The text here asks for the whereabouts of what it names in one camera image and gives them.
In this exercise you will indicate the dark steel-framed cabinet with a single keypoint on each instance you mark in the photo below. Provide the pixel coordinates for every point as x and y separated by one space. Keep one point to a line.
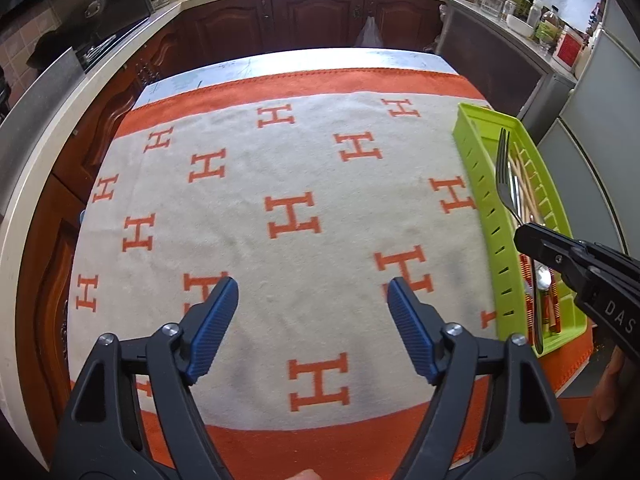
490 55

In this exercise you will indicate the red-banded light wooden chopstick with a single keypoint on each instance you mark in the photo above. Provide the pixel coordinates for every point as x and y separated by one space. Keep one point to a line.
534 200
525 190

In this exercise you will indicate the orange and beige printed blanket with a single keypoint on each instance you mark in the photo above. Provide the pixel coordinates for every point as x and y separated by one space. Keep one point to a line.
250 260

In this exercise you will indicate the black glass gas cooktop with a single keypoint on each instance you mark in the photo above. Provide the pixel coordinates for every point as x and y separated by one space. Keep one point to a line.
120 10

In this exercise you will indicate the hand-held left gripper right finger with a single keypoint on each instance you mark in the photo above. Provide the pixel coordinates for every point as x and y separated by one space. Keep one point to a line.
412 330

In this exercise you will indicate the red box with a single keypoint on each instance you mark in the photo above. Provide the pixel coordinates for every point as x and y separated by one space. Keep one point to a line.
567 49

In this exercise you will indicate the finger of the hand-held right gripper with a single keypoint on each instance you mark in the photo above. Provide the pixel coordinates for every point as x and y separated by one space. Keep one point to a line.
545 247

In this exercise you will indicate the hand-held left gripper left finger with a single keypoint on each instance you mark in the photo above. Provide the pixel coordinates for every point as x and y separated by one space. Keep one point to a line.
212 330

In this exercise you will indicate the green plastic utensil tray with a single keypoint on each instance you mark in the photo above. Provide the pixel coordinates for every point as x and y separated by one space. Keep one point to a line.
475 150

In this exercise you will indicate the person's left hand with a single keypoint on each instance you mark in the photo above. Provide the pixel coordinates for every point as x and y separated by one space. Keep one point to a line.
306 475

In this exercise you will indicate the cream kitchen countertop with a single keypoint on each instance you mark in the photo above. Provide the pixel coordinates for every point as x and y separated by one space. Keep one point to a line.
25 220

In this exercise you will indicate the grey refrigerator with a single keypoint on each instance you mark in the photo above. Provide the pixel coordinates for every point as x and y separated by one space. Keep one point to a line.
585 145

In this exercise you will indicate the row of jars and bottles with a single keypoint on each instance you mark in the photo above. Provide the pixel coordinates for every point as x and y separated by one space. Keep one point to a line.
545 25

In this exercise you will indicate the white plastic bag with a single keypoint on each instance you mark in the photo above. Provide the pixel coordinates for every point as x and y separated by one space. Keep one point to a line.
368 35

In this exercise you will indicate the person's right hand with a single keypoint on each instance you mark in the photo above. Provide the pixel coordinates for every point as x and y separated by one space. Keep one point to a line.
597 405

